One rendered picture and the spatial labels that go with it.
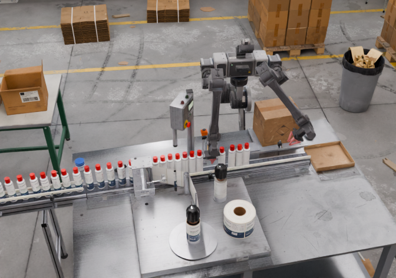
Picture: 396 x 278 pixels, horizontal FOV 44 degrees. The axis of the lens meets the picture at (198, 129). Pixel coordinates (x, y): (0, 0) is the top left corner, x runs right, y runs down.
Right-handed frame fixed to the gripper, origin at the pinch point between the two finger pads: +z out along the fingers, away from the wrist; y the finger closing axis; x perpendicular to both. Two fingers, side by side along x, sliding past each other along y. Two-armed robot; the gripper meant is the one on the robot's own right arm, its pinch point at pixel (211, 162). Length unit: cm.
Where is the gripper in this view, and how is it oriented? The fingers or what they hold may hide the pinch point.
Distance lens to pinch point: 347.2
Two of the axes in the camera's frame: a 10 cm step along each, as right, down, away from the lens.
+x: -2.0, -6.1, 7.7
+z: 0.0, 7.9, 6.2
